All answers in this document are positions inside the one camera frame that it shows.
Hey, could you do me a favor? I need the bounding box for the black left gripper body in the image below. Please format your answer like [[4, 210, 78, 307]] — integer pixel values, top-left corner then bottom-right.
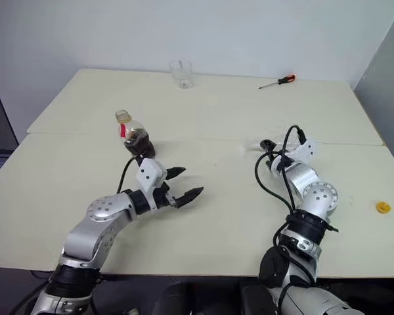
[[152, 179, 180, 209]]

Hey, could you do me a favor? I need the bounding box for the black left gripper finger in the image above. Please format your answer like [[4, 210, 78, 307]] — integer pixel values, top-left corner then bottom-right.
[[165, 166, 187, 182], [173, 186, 205, 209]]

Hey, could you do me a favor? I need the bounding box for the small cola bottle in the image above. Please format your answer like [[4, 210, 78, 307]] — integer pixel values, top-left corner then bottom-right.
[[114, 110, 157, 157]]

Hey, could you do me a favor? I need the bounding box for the orange black screwdriver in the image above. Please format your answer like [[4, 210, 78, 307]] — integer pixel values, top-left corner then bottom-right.
[[258, 73, 297, 90]]

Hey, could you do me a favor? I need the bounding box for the clear glass tumbler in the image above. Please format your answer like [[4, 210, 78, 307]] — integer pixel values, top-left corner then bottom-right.
[[169, 59, 193, 91]]

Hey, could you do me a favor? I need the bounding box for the grey partition panel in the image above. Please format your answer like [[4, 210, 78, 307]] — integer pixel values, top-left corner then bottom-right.
[[353, 6, 394, 181]]

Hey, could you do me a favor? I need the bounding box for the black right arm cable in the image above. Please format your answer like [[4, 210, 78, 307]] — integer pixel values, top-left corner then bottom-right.
[[281, 124, 307, 217], [254, 149, 298, 217]]

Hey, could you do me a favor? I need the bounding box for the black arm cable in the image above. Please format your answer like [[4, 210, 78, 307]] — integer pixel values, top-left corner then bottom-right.
[[281, 124, 307, 217], [254, 149, 298, 217], [117, 154, 144, 194]]

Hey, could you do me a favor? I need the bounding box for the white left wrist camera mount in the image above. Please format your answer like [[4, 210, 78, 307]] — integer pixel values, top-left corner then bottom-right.
[[136, 158, 168, 211]]

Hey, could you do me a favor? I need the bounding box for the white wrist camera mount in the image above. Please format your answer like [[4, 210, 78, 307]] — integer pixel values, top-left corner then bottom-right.
[[136, 158, 168, 211], [271, 134, 317, 172]]

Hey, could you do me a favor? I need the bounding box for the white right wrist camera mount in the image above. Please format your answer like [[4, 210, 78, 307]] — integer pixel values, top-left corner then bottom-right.
[[271, 134, 317, 172]]

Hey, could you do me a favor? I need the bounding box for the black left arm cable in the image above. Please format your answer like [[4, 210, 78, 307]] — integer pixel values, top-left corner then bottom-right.
[[117, 154, 144, 194]]

